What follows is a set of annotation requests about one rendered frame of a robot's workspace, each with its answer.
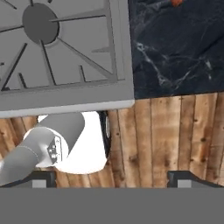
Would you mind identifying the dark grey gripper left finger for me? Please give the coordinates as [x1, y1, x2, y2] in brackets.
[4, 171, 57, 189]

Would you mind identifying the orange sweet potato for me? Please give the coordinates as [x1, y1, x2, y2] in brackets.
[170, 0, 185, 8]

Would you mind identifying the grey hob with grates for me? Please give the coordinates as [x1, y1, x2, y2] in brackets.
[0, 0, 136, 119]

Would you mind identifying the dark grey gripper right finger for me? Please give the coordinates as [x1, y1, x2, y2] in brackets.
[166, 171, 224, 189]

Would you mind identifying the white and grey round thing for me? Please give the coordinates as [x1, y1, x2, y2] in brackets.
[0, 110, 112, 187]

